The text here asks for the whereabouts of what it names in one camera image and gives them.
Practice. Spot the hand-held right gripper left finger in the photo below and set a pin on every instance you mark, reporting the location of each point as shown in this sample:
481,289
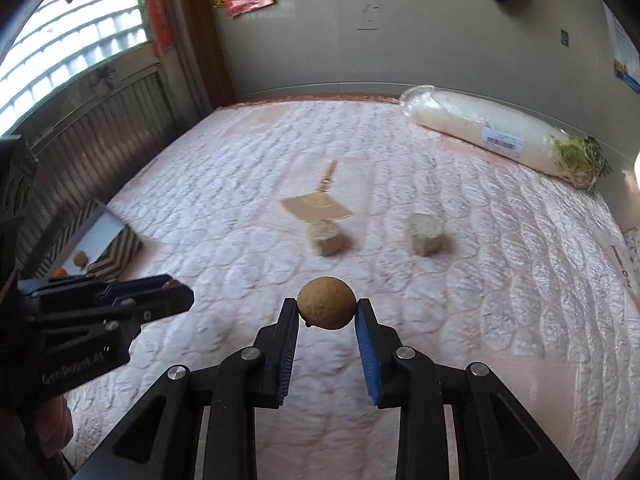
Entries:
286,360

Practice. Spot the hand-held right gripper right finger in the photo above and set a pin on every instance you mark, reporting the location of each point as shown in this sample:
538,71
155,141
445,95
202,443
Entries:
370,360

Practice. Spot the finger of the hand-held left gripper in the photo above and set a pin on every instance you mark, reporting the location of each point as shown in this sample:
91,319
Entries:
155,300
60,292

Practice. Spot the large orange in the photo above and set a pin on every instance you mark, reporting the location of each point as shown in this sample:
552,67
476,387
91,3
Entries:
59,272

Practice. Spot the striped cardboard box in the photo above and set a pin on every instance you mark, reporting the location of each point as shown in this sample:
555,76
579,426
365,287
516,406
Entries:
110,250

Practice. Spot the tan longan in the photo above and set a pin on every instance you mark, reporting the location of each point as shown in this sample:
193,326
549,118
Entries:
79,258
326,303

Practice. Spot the person's left hand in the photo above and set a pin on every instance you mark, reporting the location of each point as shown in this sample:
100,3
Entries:
52,425

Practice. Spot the beige mushroom chunk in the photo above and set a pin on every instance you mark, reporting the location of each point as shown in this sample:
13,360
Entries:
327,237
424,234

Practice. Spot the pink quilted bedspread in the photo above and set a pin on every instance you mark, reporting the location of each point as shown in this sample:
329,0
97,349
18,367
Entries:
400,185

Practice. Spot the glass block window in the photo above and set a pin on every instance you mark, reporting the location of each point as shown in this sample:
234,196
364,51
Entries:
75,45

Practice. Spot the wrapped white radish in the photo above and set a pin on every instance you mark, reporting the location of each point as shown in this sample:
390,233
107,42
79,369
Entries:
505,130

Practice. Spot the red paper strip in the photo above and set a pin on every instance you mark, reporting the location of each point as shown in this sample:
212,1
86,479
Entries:
161,25

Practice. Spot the small green wall sticker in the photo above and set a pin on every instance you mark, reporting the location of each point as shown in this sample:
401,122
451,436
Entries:
564,37

